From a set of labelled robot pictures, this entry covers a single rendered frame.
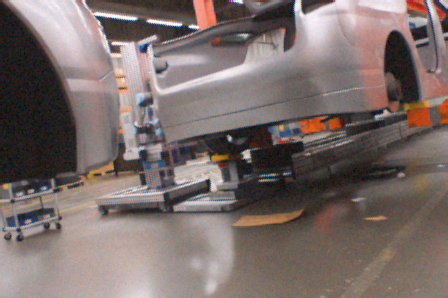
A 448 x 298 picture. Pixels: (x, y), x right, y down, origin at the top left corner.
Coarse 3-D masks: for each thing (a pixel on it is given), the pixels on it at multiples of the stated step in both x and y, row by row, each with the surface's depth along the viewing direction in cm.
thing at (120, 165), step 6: (120, 144) 1291; (120, 150) 1295; (120, 156) 1299; (114, 162) 1320; (120, 162) 1304; (126, 162) 1288; (132, 162) 1272; (114, 168) 1324; (120, 168) 1308; (126, 168) 1292; (132, 168) 1276
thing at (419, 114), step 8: (416, 104) 368; (424, 104) 364; (440, 104) 355; (408, 112) 372; (416, 112) 367; (424, 112) 363; (432, 112) 359; (440, 112) 355; (408, 120) 373; (416, 120) 368; (424, 120) 364; (432, 120) 360; (440, 120) 356
